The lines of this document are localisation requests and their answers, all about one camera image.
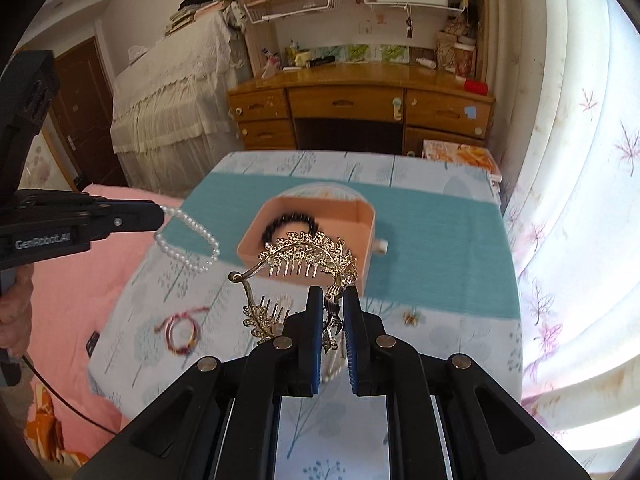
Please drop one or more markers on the black flashlight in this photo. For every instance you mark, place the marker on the black flashlight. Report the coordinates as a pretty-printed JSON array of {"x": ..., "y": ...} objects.
[{"x": 320, "y": 61}]

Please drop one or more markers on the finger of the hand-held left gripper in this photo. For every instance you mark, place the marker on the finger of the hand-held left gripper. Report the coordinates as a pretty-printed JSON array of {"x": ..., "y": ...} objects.
[{"x": 145, "y": 216}]

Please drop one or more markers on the small black object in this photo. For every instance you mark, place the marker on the small black object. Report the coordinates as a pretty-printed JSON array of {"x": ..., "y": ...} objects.
[{"x": 92, "y": 344}]

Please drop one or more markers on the lace covered piano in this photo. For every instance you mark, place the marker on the lace covered piano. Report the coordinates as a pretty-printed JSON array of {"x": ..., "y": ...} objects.
[{"x": 170, "y": 110}]

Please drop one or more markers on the wooden bookshelf hutch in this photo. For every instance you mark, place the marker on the wooden bookshelf hutch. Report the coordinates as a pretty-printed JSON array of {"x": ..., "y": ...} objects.
[{"x": 260, "y": 35}]

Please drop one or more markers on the white lidded jar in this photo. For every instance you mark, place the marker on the white lidded jar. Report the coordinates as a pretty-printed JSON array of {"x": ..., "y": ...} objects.
[{"x": 464, "y": 60}]

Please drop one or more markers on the white tube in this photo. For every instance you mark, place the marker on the white tube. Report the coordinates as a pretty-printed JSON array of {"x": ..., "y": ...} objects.
[{"x": 426, "y": 62}]

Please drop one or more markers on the pink jewelry box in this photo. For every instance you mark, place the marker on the pink jewelry box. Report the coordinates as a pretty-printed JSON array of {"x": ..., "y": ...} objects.
[{"x": 367, "y": 232}]

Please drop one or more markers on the wooden desk with drawers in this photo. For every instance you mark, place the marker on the wooden desk with drawers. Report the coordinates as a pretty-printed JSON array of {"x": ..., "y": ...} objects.
[{"x": 350, "y": 82}]

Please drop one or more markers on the brown wooden door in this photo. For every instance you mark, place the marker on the brown wooden door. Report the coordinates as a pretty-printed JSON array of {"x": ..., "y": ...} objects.
[{"x": 85, "y": 95}]

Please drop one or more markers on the stack of books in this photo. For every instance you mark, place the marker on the stack of books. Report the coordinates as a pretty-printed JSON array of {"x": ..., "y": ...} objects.
[{"x": 181, "y": 20}]

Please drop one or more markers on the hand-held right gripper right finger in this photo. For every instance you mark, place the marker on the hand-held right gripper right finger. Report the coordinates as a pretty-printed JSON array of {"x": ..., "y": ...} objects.
[{"x": 351, "y": 350}]

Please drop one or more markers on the hanging keys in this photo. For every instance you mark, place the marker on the hanging keys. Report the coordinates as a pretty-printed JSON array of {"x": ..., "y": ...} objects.
[{"x": 409, "y": 27}]

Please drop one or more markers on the pink book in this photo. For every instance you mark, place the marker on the pink book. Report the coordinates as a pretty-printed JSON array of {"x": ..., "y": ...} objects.
[{"x": 210, "y": 7}]

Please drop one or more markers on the yellow tape roll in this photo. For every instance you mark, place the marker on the yellow tape roll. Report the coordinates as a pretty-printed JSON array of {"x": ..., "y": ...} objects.
[{"x": 301, "y": 58}]

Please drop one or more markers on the green white drawer hook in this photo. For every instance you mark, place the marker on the green white drawer hook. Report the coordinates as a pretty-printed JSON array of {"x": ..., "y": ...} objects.
[{"x": 397, "y": 107}]

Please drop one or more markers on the gold tiara hair comb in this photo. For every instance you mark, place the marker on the gold tiara hair comb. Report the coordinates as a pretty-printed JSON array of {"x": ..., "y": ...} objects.
[{"x": 320, "y": 252}]

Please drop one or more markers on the pink blanket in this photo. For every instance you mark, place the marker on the pink blanket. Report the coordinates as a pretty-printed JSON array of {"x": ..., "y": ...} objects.
[{"x": 75, "y": 285}]

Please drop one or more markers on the patterned bag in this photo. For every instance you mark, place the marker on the patterned bag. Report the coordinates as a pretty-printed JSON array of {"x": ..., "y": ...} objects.
[{"x": 444, "y": 47}]

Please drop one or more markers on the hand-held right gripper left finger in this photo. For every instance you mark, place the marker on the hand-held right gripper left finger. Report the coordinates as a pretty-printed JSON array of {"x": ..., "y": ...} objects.
[{"x": 313, "y": 345}]

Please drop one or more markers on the small gold brooch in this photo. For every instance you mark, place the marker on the small gold brooch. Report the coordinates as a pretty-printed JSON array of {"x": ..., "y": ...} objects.
[{"x": 412, "y": 318}]

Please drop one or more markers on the black hat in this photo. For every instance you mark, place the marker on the black hat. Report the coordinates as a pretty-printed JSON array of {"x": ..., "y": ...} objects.
[{"x": 195, "y": 1}]

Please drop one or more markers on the red can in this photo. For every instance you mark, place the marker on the red can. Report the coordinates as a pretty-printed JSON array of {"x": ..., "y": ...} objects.
[{"x": 476, "y": 87}]

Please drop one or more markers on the orange cover magazine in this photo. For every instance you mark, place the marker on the orange cover magazine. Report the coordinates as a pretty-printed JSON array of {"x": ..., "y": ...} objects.
[{"x": 465, "y": 156}]

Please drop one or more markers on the person's left hand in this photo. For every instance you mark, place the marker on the person's left hand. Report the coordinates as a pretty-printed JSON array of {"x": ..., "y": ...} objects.
[{"x": 15, "y": 310}]

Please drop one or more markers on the white floral curtain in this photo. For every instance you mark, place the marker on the white floral curtain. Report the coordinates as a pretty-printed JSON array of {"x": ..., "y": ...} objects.
[{"x": 575, "y": 185}]

